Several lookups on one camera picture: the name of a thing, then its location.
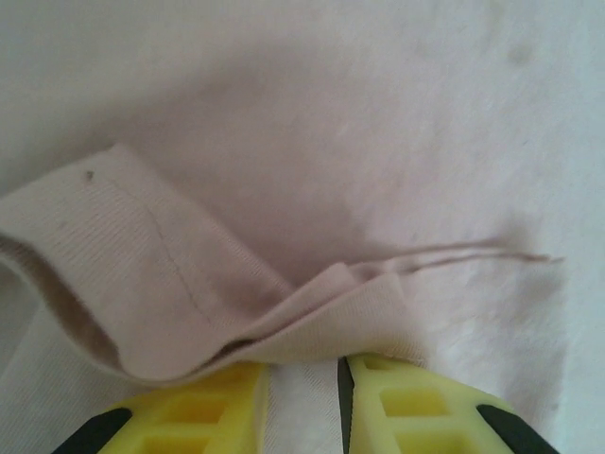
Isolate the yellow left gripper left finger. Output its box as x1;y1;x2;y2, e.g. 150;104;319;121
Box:
55;360;272;454

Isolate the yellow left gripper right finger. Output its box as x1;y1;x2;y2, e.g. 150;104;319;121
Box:
337;353;555;454

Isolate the pink t-shirt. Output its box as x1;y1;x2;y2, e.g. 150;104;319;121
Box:
0;0;605;454

